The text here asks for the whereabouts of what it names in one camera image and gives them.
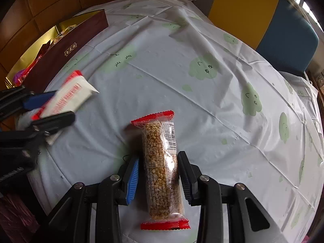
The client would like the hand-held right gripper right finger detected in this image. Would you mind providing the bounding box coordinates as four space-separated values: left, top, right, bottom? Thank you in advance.
177 150 282 243

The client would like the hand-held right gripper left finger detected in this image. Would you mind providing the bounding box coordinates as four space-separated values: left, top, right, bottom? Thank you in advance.
47 156 140 243

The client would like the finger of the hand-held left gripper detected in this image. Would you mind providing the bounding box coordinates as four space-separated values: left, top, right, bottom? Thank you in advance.
0 111 76 147
0 86 58 119

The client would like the red-ended cereal bar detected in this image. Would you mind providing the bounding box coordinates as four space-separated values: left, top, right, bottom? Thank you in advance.
131 110 190 231

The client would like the purple snack packet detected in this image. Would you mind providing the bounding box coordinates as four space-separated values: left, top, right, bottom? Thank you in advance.
13 71 27 85

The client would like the red foil snack packet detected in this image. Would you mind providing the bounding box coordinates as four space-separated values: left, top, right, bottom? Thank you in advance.
21 56 42 81

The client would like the white red snack packet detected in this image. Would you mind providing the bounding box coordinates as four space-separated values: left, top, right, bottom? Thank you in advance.
32 70 100 120

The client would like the maroon tin box gold interior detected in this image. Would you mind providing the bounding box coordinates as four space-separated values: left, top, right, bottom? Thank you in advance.
4 9 109 94

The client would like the white printed tablecloth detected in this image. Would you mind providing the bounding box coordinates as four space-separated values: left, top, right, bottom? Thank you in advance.
15 0 324 243

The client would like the dark red patterned cloth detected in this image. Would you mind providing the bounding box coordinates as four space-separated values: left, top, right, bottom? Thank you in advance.
0 190 46 243

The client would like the wooden wardrobe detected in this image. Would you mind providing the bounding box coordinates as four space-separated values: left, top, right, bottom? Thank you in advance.
0 0 157 81

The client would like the grey yellow blue chair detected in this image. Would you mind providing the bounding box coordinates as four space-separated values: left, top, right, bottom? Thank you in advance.
167 0 319 76

